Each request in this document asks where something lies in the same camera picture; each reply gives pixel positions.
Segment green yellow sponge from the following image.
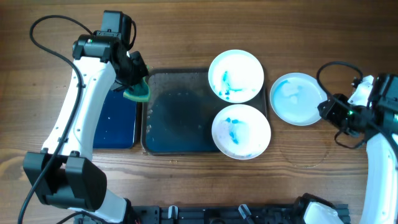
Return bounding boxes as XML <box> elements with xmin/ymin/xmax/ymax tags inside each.
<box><xmin>123</xmin><ymin>65</ymin><xmax>151</xmax><ymax>103</ymax></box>

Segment white plate blue stains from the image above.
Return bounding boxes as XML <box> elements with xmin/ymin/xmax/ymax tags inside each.
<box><xmin>269</xmin><ymin>72</ymin><xmax>327</xmax><ymax>126</ymax></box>

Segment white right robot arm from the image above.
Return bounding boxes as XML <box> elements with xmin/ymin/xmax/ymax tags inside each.
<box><xmin>318</xmin><ymin>73</ymin><xmax>397</xmax><ymax>223</ymax></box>

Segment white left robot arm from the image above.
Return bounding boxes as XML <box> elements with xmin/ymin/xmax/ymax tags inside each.
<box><xmin>23</xmin><ymin>31</ymin><xmax>150</xmax><ymax>223</ymax></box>

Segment dark blue water tray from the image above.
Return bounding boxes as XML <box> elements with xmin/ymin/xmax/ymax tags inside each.
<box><xmin>93</xmin><ymin>90</ymin><xmax>137</xmax><ymax>149</ymax></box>

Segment dark grey work tray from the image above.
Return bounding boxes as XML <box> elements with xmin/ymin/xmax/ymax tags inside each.
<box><xmin>141</xmin><ymin>68</ymin><xmax>268</xmax><ymax>155</ymax></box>

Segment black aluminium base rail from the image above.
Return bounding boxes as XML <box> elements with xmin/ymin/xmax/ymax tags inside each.
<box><xmin>73</xmin><ymin>203</ymin><xmax>351</xmax><ymax>224</ymax></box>

